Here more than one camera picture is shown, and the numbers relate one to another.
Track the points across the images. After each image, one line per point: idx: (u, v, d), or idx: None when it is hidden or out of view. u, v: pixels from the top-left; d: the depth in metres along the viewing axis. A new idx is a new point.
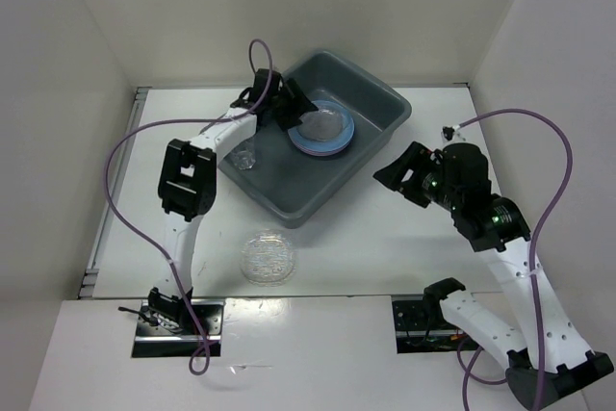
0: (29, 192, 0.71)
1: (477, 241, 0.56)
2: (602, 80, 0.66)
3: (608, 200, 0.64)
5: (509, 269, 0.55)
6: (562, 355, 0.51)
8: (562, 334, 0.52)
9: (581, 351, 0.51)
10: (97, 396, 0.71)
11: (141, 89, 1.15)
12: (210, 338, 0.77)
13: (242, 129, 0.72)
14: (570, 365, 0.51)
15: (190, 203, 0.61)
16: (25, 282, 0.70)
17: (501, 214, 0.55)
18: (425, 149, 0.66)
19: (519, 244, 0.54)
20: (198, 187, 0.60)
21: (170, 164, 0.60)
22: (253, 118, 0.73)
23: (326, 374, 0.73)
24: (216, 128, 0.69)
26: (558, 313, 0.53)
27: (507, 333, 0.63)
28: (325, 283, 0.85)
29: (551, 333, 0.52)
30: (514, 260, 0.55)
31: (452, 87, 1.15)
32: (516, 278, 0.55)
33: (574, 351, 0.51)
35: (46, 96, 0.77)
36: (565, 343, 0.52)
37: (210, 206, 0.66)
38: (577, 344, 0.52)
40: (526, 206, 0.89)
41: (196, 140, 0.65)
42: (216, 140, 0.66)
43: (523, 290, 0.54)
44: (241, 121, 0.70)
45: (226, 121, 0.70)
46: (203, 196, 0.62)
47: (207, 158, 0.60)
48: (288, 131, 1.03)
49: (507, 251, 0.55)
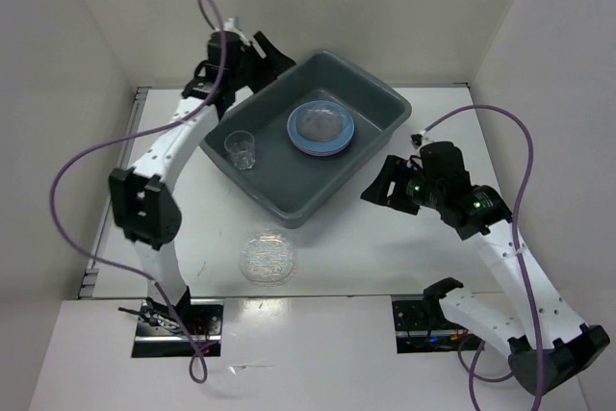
0: (28, 192, 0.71)
1: (463, 229, 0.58)
2: (602, 81, 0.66)
3: (608, 201, 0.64)
5: (496, 250, 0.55)
6: (556, 330, 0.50)
8: (553, 308, 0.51)
9: (576, 324, 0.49)
10: (97, 396, 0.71)
11: (141, 89, 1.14)
12: (210, 338, 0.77)
13: (199, 128, 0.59)
14: (566, 338, 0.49)
15: (149, 232, 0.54)
16: (25, 282, 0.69)
17: (483, 199, 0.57)
18: (401, 160, 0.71)
19: (499, 227, 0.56)
20: (155, 218, 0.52)
21: (117, 197, 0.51)
22: (211, 111, 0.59)
23: (327, 374, 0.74)
24: (163, 140, 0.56)
26: (548, 287, 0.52)
27: (506, 321, 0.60)
28: (325, 283, 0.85)
29: (544, 309, 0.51)
30: (498, 241, 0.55)
31: (451, 88, 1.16)
32: (502, 258, 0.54)
33: (568, 325, 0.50)
35: (46, 95, 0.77)
36: (558, 317, 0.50)
37: (178, 228, 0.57)
38: (571, 317, 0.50)
40: (526, 206, 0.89)
41: (142, 163, 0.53)
42: (165, 159, 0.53)
43: (510, 269, 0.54)
44: (197, 121, 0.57)
45: (178, 124, 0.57)
46: (165, 222, 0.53)
47: (154, 190, 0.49)
48: (287, 131, 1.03)
49: (491, 234, 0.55)
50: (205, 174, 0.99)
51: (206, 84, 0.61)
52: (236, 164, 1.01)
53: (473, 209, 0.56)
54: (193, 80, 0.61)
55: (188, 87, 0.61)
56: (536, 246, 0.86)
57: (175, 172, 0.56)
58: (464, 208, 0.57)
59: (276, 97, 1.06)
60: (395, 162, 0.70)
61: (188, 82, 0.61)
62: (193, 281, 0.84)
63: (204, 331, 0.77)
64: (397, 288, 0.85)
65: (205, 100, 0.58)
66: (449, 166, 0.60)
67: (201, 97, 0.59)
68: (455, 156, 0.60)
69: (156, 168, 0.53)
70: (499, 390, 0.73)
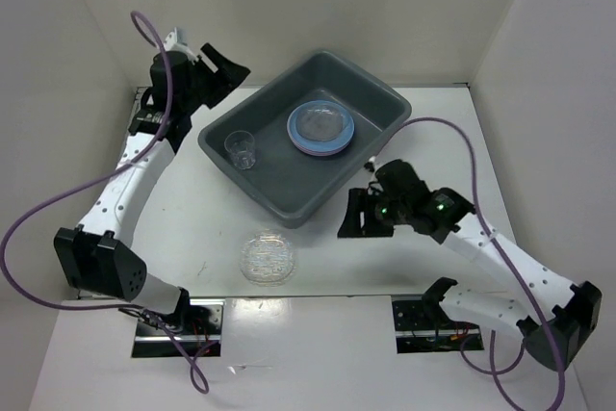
0: (29, 192, 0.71)
1: (437, 234, 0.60)
2: (601, 82, 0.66)
3: (608, 201, 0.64)
5: (472, 243, 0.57)
6: (552, 297, 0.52)
8: (542, 279, 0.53)
9: (566, 288, 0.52)
10: (97, 396, 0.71)
11: (141, 89, 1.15)
12: (210, 338, 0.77)
13: (152, 167, 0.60)
14: (564, 304, 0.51)
15: (110, 291, 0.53)
16: (26, 282, 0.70)
17: (446, 201, 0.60)
18: (361, 193, 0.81)
19: (470, 221, 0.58)
20: (114, 277, 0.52)
21: (69, 261, 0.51)
22: (164, 144, 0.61)
23: (327, 374, 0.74)
24: (112, 189, 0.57)
26: (528, 262, 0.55)
27: (508, 306, 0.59)
28: (325, 283, 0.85)
29: (533, 283, 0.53)
30: (471, 233, 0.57)
31: (452, 88, 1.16)
32: (481, 246, 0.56)
33: (559, 291, 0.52)
35: (46, 96, 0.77)
36: (549, 286, 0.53)
37: (141, 282, 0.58)
38: (559, 282, 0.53)
40: (526, 207, 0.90)
41: (93, 219, 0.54)
42: (115, 210, 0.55)
43: (489, 255, 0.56)
44: (147, 162, 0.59)
45: (127, 170, 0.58)
46: (126, 278, 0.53)
47: (109, 247, 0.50)
48: (289, 133, 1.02)
49: (463, 230, 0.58)
50: (205, 174, 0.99)
51: (155, 115, 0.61)
52: (236, 164, 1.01)
53: (435, 211, 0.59)
54: (141, 114, 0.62)
55: (136, 122, 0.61)
56: (536, 247, 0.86)
57: (131, 219, 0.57)
58: (427, 214, 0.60)
59: (276, 97, 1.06)
60: (358, 195, 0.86)
61: (135, 117, 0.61)
62: (193, 281, 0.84)
63: (204, 332, 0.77)
64: (397, 288, 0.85)
65: (154, 137, 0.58)
66: (404, 178, 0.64)
67: (151, 133, 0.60)
68: (410, 169, 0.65)
69: (108, 222, 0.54)
70: (500, 391, 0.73)
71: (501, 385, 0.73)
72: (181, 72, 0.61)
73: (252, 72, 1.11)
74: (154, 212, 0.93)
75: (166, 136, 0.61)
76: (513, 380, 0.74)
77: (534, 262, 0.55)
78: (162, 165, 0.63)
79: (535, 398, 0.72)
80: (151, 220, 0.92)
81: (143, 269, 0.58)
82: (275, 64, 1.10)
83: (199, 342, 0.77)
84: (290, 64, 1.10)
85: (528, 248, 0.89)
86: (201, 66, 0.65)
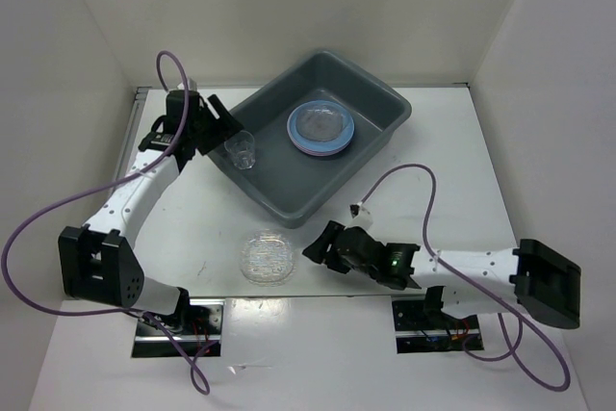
0: (29, 192, 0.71)
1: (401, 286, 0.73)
2: (601, 83, 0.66)
3: (608, 201, 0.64)
5: (427, 270, 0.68)
6: (502, 270, 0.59)
8: (490, 263, 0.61)
9: (511, 255, 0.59)
10: (97, 396, 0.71)
11: (141, 89, 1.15)
12: (210, 338, 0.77)
13: (160, 178, 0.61)
14: (516, 269, 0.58)
15: (107, 294, 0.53)
16: (27, 281, 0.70)
17: (397, 256, 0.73)
18: (340, 224, 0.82)
19: (421, 257, 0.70)
20: (114, 278, 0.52)
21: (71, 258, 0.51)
22: (171, 161, 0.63)
23: (326, 373, 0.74)
24: (120, 193, 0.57)
26: (474, 258, 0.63)
27: (490, 262, 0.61)
28: (325, 282, 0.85)
29: (486, 270, 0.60)
30: (423, 266, 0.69)
31: (452, 87, 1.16)
32: (435, 270, 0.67)
33: (506, 263, 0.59)
35: (46, 95, 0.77)
36: (497, 266, 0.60)
37: (141, 287, 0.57)
38: (503, 256, 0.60)
40: (526, 207, 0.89)
41: (99, 219, 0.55)
42: (122, 212, 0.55)
43: (445, 273, 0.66)
44: (156, 171, 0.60)
45: (135, 176, 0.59)
46: (125, 283, 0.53)
47: (114, 245, 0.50)
48: (291, 132, 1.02)
49: (417, 269, 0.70)
50: (205, 174, 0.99)
51: (164, 137, 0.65)
52: (236, 164, 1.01)
53: (396, 269, 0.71)
54: (151, 135, 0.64)
55: (145, 141, 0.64)
56: None
57: (135, 225, 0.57)
58: (396, 274, 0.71)
59: (276, 97, 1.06)
60: (335, 229, 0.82)
61: (145, 138, 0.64)
62: (193, 281, 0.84)
63: (204, 331, 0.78)
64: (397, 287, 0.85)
65: (165, 152, 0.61)
66: (363, 247, 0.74)
67: (161, 150, 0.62)
68: (365, 239, 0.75)
69: (115, 223, 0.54)
70: (500, 391, 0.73)
71: (502, 383, 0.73)
72: (193, 102, 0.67)
73: (252, 71, 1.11)
74: (154, 212, 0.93)
75: (173, 154, 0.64)
76: (514, 381, 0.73)
77: (480, 255, 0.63)
78: (167, 179, 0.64)
79: (536, 397, 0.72)
80: (151, 220, 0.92)
81: (141, 277, 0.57)
82: (274, 64, 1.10)
83: (199, 342, 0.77)
84: (290, 64, 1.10)
85: None
86: (206, 105, 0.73)
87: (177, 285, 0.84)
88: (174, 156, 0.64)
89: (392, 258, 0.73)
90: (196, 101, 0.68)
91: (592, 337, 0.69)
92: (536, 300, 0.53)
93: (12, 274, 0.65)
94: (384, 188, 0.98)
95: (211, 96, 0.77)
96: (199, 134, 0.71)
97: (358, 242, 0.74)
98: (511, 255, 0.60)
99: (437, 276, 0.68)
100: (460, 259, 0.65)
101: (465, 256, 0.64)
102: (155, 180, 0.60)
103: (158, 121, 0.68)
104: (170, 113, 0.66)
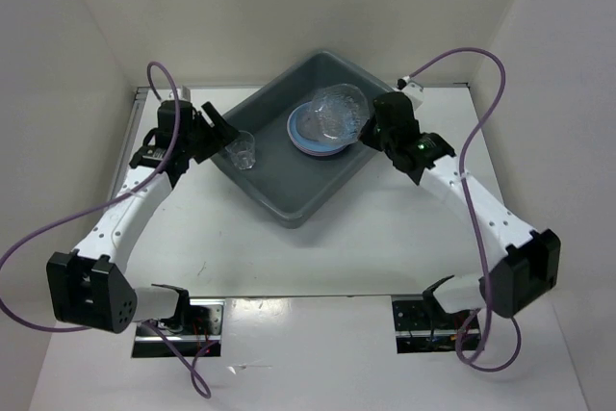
0: (29, 192, 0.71)
1: (412, 172, 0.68)
2: (599, 82, 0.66)
3: (608, 201, 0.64)
5: (444, 180, 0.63)
6: (508, 237, 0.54)
8: (503, 220, 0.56)
9: (526, 231, 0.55)
10: (99, 395, 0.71)
11: (141, 89, 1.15)
12: (210, 338, 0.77)
13: (150, 197, 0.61)
14: (518, 243, 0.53)
15: (96, 321, 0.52)
16: (26, 281, 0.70)
17: (426, 143, 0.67)
18: None
19: (449, 164, 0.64)
20: (103, 304, 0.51)
21: (61, 283, 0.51)
22: (163, 177, 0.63)
23: (326, 373, 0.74)
24: (110, 217, 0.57)
26: (492, 204, 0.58)
27: (504, 220, 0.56)
28: (323, 283, 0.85)
29: (494, 222, 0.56)
30: (445, 173, 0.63)
31: (451, 87, 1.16)
32: (451, 185, 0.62)
33: (519, 233, 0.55)
35: (45, 96, 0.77)
36: (509, 225, 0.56)
37: (134, 309, 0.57)
38: (520, 227, 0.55)
40: (526, 206, 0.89)
41: (89, 244, 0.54)
42: (113, 236, 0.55)
43: (461, 193, 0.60)
44: (144, 192, 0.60)
45: (124, 196, 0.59)
46: (116, 308, 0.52)
47: (103, 271, 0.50)
48: (290, 133, 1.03)
49: (436, 168, 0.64)
50: (205, 173, 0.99)
51: (156, 151, 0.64)
52: (236, 164, 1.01)
53: (419, 150, 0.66)
54: (142, 149, 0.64)
55: (137, 156, 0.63)
56: None
57: (125, 248, 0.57)
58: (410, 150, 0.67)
59: (276, 97, 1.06)
60: None
61: (137, 152, 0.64)
62: (193, 281, 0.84)
63: (204, 331, 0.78)
64: (397, 287, 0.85)
65: (155, 170, 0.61)
66: (400, 114, 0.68)
67: (152, 166, 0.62)
68: (408, 104, 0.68)
69: (104, 248, 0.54)
70: (500, 391, 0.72)
71: (502, 383, 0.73)
72: (186, 114, 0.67)
73: (252, 72, 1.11)
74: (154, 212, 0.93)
75: (166, 169, 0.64)
76: (513, 381, 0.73)
77: (500, 207, 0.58)
78: (159, 197, 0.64)
79: (536, 397, 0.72)
80: (151, 221, 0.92)
81: (133, 300, 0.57)
82: (274, 64, 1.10)
83: (199, 342, 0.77)
84: (290, 63, 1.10)
85: None
86: (198, 114, 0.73)
87: (177, 285, 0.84)
88: (166, 172, 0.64)
89: (420, 141, 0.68)
90: (188, 113, 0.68)
91: (592, 337, 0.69)
92: (505, 266, 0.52)
93: (11, 276, 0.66)
94: (386, 188, 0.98)
95: (205, 105, 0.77)
96: (192, 147, 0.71)
97: (402, 103, 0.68)
98: (525, 230, 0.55)
99: (449, 192, 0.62)
100: (481, 194, 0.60)
101: (486, 193, 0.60)
102: (146, 199, 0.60)
103: (150, 135, 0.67)
104: (163, 125, 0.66)
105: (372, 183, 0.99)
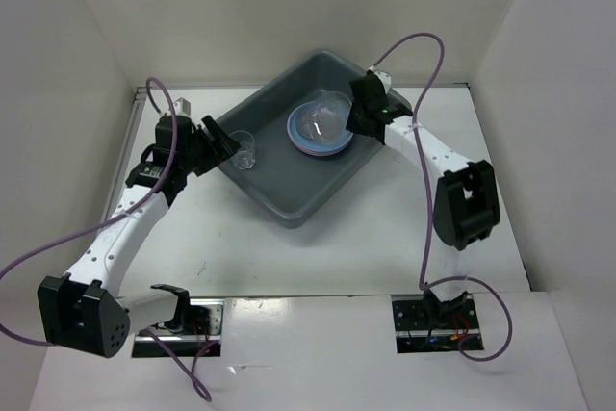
0: (28, 193, 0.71)
1: (377, 135, 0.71)
2: (600, 82, 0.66)
3: (608, 202, 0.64)
5: (398, 130, 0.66)
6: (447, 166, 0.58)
8: (446, 155, 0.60)
9: (463, 163, 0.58)
10: (99, 395, 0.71)
11: (141, 89, 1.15)
12: (210, 338, 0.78)
13: (145, 218, 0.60)
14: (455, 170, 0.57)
15: (88, 346, 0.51)
16: (26, 282, 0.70)
17: (390, 108, 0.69)
18: None
19: (404, 118, 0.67)
20: (94, 331, 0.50)
21: (53, 309, 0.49)
22: (159, 197, 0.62)
23: (326, 373, 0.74)
24: (104, 238, 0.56)
26: (438, 145, 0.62)
27: (446, 155, 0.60)
28: (323, 282, 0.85)
29: (436, 157, 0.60)
30: (399, 125, 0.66)
31: (451, 87, 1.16)
32: (404, 135, 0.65)
33: (456, 164, 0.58)
35: (45, 96, 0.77)
36: (449, 159, 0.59)
37: (127, 332, 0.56)
38: (460, 160, 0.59)
40: (526, 206, 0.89)
41: (82, 269, 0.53)
42: (106, 260, 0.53)
43: (411, 141, 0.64)
44: (139, 214, 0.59)
45: (118, 218, 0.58)
46: (108, 334, 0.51)
47: (94, 298, 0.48)
48: (291, 135, 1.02)
49: (393, 123, 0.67)
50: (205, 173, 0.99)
51: (152, 169, 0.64)
52: (236, 164, 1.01)
53: (381, 114, 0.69)
54: (140, 166, 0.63)
55: (133, 174, 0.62)
56: (536, 248, 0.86)
57: (118, 272, 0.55)
58: (374, 115, 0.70)
59: (276, 97, 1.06)
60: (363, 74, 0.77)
61: (133, 169, 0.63)
62: (193, 281, 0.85)
63: (204, 331, 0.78)
64: (397, 287, 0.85)
65: (151, 190, 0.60)
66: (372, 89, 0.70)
67: (148, 186, 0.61)
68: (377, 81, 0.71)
69: (96, 272, 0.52)
70: (500, 391, 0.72)
71: (502, 383, 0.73)
72: (184, 130, 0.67)
73: (252, 72, 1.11)
74: None
75: (163, 188, 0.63)
76: (514, 382, 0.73)
77: (445, 147, 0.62)
78: (154, 218, 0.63)
79: (536, 397, 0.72)
80: None
81: (125, 323, 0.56)
82: (274, 64, 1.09)
83: (199, 341, 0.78)
84: (290, 63, 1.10)
85: (530, 248, 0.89)
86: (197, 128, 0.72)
87: (176, 285, 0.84)
88: (163, 192, 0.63)
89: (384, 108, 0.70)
90: (186, 129, 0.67)
91: (592, 337, 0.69)
92: (442, 185, 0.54)
93: (11, 277, 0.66)
94: (386, 188, 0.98)
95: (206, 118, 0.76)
96: (189, 163, 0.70)
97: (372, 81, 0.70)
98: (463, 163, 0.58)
99: (402, 140, 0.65)
100: (430, 139, 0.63)
101: (434, 139, 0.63)
102: (141, 220, 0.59)
103: (147, 151, 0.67)
104: (160, 141, 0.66)
105: (372, 183, 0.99)
